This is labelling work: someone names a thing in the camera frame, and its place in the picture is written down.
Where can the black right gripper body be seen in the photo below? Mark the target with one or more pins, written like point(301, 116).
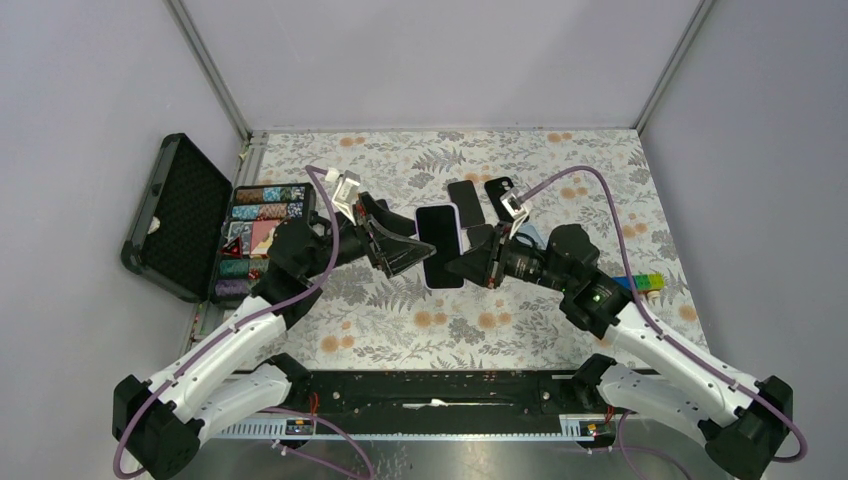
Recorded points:
point(516, 259)

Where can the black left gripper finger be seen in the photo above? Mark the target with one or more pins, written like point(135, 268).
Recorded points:
point(398, 254)
point(376, 221)

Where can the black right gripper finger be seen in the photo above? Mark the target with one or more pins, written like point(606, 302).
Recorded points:
point(477, 270)
point(485, 239)

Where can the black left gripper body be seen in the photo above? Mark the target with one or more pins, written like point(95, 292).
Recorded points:
point(365, 227)

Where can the black phone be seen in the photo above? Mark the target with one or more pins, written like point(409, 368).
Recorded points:
point(464, 195)

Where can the light blue phone case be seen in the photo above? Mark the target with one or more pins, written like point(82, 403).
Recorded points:
point(531, 236)

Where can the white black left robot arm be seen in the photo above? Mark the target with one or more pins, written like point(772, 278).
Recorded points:
point(161, 423)

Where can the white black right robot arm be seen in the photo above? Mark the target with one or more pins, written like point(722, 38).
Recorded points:
point(741, 421)

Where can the black poker chip case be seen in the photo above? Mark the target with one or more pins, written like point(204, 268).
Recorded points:
point(199, 237)

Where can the floral table mat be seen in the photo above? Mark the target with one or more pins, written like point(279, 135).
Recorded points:
point(599, 179)

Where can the multicolour toy block car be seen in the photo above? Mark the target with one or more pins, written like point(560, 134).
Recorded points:
point(649, 286)

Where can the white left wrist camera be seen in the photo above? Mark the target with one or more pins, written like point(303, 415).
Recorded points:
point(345, 193)

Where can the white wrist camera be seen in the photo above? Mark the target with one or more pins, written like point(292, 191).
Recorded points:
point(345, 193)
point(517, 208)

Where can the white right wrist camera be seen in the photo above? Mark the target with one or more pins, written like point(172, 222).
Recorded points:
point(517, 208)

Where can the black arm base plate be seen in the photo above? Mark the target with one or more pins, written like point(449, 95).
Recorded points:
point(434, 403)

